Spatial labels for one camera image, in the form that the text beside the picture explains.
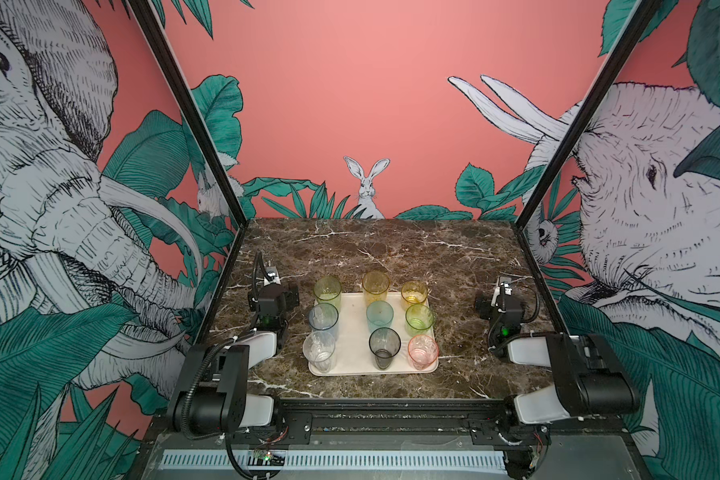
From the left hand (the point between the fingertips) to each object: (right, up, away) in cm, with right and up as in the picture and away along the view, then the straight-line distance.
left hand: (272, 280), depth 90 cm
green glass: (+46, -12, +1) cm, 48 cm away
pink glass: (+46, -20, -4) cm, 50 cm away
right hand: (+70, -3, +2) cm, 70 cm away
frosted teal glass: (+33, -10, 0) cm, 35 cm away
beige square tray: (+25, -20, -6) cm, 33 cm away
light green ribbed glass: (+18, -1, -6) cm, 19 cm away
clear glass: (+16, -18, -9) cm, 26 cm away
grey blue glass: (+16, -10, -4) cm, 19 cm away
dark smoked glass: (+34, -15, -14) cm, 40 cm away
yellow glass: (+44, -5, +6) cm, 45 cm away
